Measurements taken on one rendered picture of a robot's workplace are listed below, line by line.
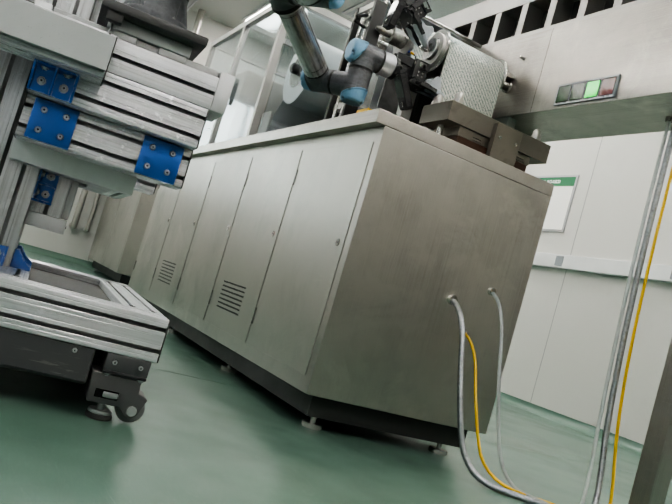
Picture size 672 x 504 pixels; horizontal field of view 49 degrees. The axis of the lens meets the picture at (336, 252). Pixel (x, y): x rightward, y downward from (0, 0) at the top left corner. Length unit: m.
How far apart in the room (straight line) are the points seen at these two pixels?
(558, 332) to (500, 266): 3.26
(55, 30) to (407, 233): 1.07
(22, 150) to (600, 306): 4.24
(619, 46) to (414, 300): 0.96
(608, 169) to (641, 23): 3.34
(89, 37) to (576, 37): 1.58
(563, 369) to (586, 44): 3.27
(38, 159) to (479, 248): 1.24
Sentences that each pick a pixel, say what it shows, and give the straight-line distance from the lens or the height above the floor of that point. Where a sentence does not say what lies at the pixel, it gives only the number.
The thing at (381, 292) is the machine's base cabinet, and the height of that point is 0.42.
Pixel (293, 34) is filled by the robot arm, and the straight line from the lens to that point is 2.22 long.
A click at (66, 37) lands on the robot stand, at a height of 0.69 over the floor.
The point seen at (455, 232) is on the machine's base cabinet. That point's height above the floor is 0.65.
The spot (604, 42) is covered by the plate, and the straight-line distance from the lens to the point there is 2.47.
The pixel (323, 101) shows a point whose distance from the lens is 3.43.
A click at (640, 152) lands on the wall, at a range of 5.54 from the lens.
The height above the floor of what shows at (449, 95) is 1.11.
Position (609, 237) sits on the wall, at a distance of 5.45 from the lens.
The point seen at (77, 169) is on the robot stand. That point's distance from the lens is 1.76.
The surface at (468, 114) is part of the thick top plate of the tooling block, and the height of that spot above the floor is 1.01.
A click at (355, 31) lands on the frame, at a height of 1.35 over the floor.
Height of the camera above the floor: 0.36
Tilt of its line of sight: 4 degrees up
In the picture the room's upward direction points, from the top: 16 degrees clockwise
